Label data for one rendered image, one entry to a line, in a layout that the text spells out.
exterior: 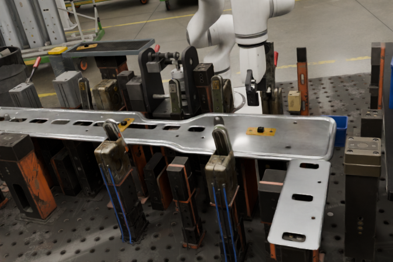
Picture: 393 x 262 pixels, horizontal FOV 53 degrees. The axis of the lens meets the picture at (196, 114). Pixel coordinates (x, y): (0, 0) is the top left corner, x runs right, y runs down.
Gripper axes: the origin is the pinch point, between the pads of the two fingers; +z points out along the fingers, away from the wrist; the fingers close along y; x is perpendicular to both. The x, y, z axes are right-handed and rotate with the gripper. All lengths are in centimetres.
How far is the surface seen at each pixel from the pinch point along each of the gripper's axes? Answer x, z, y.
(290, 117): 7.0, 11.9, -8.7
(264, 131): 1.0, 11.7, 0.4
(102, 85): -62, 4, -14
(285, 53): -56, 112, -328
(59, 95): -81, 7, -12
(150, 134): -34.2, 12.0, 4.7
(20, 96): -103, 8, -12
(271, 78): 1.2, 1.2, -13.5
